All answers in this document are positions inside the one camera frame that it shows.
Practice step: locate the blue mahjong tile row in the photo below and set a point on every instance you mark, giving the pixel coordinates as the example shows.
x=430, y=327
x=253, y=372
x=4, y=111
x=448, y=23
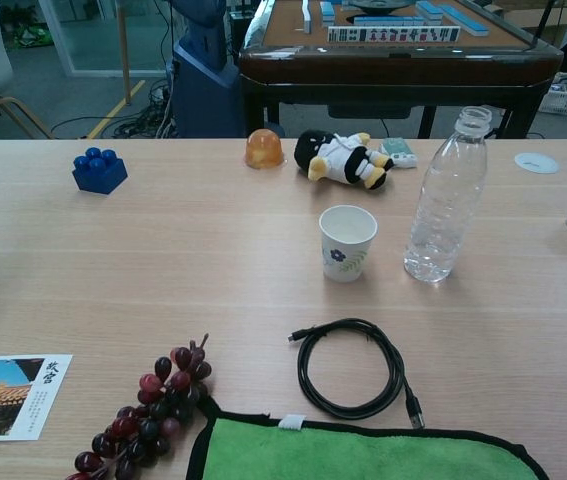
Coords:
x=328, y=12
x=306, y=15
x=388, y=21
x=463, y=20

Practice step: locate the blue toy building brick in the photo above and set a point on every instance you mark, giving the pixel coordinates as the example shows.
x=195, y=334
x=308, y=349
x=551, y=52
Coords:
x=98, y=172

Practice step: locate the face-up mahjong tile row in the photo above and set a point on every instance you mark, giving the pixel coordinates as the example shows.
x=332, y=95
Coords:
x=393, y=34

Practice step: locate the orange jelly dome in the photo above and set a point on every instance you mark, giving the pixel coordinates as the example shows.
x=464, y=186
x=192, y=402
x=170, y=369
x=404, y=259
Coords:
x=264, y=150

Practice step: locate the brown cardboard box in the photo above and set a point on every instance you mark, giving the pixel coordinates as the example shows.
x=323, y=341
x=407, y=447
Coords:
x=528, y=12

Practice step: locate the dark wooden mahjong table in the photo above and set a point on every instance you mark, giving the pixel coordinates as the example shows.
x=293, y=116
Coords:
x=363, y=65

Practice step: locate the green white tissue pack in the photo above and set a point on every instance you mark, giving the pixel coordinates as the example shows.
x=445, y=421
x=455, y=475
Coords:
x=399, y=152

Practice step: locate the transparent plastic water bottle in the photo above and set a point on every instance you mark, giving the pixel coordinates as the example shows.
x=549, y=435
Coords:
x=443, y=210

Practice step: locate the palace roof postcard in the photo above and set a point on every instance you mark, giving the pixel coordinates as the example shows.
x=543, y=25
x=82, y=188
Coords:
x=3, y=395

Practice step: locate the wooden post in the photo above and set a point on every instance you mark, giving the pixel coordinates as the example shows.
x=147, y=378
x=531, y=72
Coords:
x=124, y=50

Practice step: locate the white paper cup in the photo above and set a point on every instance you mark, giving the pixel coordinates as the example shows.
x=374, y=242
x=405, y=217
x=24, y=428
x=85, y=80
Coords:
x=345, y=250

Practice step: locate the green microfibre cloth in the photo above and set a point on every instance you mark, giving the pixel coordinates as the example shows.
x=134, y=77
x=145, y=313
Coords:
x=363, y=455

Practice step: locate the purple plastic grape bunch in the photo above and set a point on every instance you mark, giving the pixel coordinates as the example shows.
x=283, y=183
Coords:
x=138, y=430

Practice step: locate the blue machine base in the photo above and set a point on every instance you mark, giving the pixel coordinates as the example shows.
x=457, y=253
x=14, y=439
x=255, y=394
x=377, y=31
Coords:
x=203, y=90

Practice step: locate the black white penguin plush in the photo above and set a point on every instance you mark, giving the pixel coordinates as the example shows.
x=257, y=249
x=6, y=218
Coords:
x=338, y=157

